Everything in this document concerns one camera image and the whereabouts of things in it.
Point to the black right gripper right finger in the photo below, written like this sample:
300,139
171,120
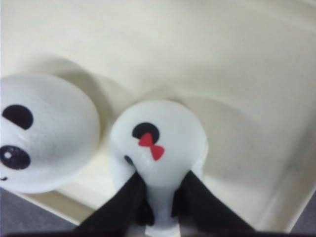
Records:
196,206

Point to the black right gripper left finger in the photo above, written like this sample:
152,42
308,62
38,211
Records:
126,213

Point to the white panda bun with bow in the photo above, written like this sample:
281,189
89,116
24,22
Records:
162,141

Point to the beige plastic tray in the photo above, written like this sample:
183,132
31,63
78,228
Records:
246,68

